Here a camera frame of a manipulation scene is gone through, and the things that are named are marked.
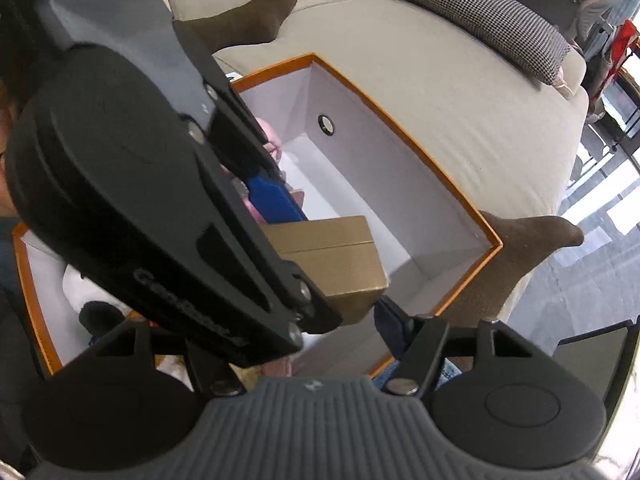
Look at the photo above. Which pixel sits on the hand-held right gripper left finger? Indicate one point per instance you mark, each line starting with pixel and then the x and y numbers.
pixel 210 374

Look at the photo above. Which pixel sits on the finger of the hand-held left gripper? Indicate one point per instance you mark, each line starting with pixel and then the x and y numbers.
pixel 280 320
pixel 275 200

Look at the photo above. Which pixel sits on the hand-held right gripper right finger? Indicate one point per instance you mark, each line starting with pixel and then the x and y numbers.
pixel 392 325

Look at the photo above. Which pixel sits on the gold cardboard box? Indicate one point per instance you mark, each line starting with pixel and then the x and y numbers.
pixel 330 255

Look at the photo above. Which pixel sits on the orange cardboard box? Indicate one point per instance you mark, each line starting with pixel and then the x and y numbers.
pixel 390 195

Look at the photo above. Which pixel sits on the person's right foot brown sock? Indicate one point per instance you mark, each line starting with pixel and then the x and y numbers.
pixel 505 260

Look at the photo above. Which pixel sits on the person's foot brown sock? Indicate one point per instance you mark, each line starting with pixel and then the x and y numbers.
pixel 505 260
pixel 240 20

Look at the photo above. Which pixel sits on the beige sofa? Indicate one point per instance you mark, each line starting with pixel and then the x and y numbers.
pixel 425 110

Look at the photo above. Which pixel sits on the person's left foot brown sock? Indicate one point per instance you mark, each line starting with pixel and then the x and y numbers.
pixel 240 20

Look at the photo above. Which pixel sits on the houndstooth cushion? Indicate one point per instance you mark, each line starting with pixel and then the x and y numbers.
pixel 480 15

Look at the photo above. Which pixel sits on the red object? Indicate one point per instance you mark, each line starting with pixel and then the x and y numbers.
pixel 625 40

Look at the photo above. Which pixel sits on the pink chair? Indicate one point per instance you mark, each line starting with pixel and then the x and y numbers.
pixel 597 15

